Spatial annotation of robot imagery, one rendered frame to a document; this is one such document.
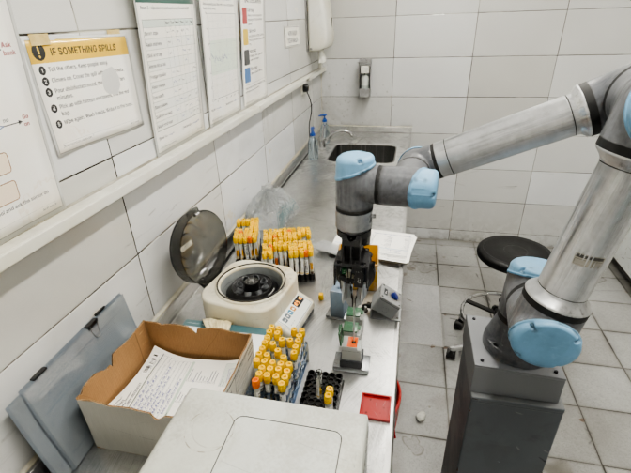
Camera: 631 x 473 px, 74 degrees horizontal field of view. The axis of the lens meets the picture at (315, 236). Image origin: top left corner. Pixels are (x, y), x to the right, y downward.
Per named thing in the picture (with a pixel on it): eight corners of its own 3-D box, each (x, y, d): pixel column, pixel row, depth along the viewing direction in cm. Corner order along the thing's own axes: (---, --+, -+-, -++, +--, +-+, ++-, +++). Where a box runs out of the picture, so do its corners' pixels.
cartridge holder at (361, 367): (368, 374, 104) (368, 364, 102) (332, 370, 105) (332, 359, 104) (370, 359, 108) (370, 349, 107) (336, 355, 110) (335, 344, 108)
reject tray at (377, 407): (390, 422, 91) (390, 420, 91) (358, 418, 93) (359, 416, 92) (391, 398, 97) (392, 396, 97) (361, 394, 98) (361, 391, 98)
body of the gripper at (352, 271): (331, 288, 88) (331, 237, 82) (338, 267, 95) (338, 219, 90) (368, 291, 87) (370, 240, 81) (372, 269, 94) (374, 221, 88)
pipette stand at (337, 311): (347, 322, 122) (348, 294, 117) (325, 317, 124) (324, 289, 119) (357, 302, 130) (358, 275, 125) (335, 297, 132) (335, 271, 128)
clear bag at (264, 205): (284, 245, 164) (281, 202, 155) (240, 247, 164) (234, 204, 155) (286, 218, 187) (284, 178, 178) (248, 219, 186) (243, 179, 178)
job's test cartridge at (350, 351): (360, 368, 104) (361, 348, 101) (341, 365, 105) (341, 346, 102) (361, 356, 107) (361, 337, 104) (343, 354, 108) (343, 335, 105)
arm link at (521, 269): (550, 303, 99) (567, 253, 93) (560, 339, 88) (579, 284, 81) (496, 293, 102) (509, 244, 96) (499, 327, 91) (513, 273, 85)
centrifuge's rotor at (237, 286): (265, 321, 115) (262, 299, 112) (217, 310, 120) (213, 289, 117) (287, 290, 128) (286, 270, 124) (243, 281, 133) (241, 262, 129)
